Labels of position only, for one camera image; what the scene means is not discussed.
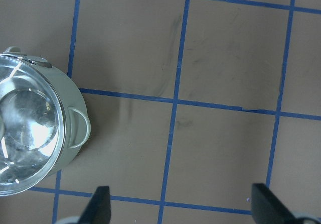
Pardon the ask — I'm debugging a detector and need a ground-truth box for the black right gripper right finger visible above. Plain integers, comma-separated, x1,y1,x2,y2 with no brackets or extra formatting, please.
251,183,296,224

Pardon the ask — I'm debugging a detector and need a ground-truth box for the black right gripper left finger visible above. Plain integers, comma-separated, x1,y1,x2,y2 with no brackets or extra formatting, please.
79,186,111,224

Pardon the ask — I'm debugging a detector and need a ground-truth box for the glass pot lid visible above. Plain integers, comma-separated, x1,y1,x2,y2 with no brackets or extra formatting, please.
1,55,65,196

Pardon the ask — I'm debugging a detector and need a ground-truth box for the pale green steel pot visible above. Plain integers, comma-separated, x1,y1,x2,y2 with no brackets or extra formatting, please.
0,46,91,197

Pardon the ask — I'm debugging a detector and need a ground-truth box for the brown paper table mat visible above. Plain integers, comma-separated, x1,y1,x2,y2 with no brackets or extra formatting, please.
1,0,320,223

